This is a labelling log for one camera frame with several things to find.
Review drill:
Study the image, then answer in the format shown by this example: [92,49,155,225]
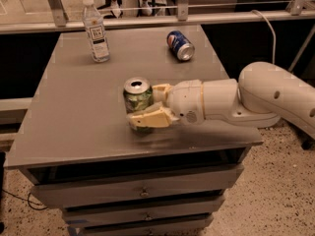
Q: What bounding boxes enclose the blue Pepsi can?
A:
[166,30,195,61]

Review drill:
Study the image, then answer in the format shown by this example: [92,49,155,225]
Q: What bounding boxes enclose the person's white shoe left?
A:
[110,1,122,18]

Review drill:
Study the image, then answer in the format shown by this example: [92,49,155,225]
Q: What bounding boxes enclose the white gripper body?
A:
[166,80,204,125]

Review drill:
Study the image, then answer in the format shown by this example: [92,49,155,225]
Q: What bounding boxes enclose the white cable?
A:
[251,9,278,66]

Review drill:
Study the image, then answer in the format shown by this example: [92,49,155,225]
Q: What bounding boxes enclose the bottom grey drawer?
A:
[70,213,214,236]

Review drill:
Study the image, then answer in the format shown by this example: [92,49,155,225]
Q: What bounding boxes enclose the top grey drawer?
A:
[31,163,244,207]

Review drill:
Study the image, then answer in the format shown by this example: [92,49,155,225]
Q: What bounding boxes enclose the person's white shoe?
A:
[110,1,122,18]
[141,0,152,16]

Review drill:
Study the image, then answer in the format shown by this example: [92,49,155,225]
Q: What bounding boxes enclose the black floor cable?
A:
[1,189,48,211]

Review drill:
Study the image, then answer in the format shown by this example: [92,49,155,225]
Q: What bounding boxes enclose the metal railing frame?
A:
[0,0,315,33]

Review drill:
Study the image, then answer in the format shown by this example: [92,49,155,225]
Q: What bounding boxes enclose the person's white shoe right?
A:
[141,0,152,16]

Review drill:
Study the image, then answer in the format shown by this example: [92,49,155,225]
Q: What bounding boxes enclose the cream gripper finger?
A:
[153,84,172,103]
[127,107,178,128]

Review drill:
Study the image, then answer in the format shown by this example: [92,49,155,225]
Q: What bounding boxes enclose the grey drawer cabinet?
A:
[5,25,265,236]

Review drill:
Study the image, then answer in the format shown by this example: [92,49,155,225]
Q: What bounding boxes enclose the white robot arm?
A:
[127,62,315,138]

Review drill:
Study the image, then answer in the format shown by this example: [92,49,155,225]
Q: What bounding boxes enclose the grey drawer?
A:
[31,163,244,207]
[63,194,224,227]
[70,213,214,236]

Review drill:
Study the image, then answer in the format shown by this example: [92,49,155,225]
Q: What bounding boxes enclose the clear plastic water bottle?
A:
[82,0,110,63]

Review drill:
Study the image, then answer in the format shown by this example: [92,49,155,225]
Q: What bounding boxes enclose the green soda can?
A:
[122,77,155,134]

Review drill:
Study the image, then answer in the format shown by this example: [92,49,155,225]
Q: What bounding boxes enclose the middle grey drawer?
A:
[63,194,224,227]

